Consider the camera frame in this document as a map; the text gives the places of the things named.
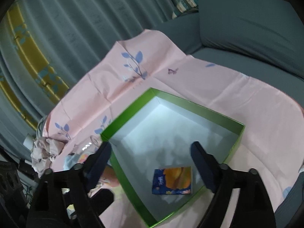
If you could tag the grey sofa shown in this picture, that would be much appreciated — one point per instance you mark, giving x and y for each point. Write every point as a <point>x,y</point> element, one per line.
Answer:
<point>260,38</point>

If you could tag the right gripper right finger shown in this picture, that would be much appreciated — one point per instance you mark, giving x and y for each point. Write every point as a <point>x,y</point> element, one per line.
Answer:
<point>206,165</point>

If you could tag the pink floral cloth sheet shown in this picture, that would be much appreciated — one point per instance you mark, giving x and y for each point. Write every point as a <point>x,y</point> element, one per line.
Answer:
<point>272,141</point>

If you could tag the black tracking camera box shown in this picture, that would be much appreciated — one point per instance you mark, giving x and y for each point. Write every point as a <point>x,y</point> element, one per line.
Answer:
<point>14,209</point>

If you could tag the crumpled beige cloth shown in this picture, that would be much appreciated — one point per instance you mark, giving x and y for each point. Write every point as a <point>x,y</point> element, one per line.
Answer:
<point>44,152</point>

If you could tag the striped cushion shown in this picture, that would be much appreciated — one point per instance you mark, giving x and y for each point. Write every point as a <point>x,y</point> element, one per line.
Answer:
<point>184,7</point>

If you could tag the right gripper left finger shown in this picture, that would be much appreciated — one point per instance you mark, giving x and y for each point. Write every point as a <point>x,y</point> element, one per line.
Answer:
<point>95,165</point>

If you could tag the green cardboard box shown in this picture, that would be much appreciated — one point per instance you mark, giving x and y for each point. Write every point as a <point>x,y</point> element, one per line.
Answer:
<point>156,132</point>

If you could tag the pink Wrigley's gum jar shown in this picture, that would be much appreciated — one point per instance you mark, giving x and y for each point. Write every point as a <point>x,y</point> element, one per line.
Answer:
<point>107,180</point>

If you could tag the clear glass jar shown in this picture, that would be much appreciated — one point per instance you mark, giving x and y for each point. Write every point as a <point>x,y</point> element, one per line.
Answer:
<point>90,145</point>

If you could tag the blue Tempo tissue pack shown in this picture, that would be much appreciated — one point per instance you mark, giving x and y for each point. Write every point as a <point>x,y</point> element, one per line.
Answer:
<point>172,181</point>

